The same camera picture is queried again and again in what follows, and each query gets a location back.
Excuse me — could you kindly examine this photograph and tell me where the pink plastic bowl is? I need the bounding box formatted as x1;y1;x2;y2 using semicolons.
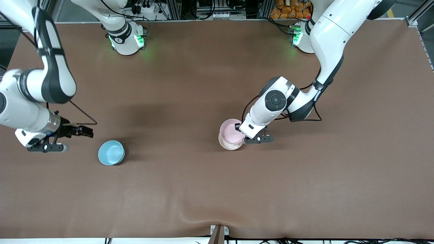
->
220;119;246;144

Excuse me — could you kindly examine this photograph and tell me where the blue plastic bowl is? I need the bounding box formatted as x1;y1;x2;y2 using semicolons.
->
98;140;125;166

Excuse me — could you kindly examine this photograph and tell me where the white plastic bowl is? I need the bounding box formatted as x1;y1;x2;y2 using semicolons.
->
219;134;244;150

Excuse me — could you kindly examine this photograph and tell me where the brown table cover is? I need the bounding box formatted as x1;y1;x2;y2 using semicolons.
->
0;19;434;239

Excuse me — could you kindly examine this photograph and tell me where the orange snack packets pile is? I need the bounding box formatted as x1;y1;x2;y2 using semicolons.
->
270;0;312;20

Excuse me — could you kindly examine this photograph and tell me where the black plugs and power strip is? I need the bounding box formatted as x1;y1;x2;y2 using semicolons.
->
131;0;161;14

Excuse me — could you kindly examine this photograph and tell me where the grey metal mount bracket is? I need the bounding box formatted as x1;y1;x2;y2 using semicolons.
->
208;224;230;244

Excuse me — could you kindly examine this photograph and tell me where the aluminium frame profile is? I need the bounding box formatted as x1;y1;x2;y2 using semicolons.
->
165;0;183;20

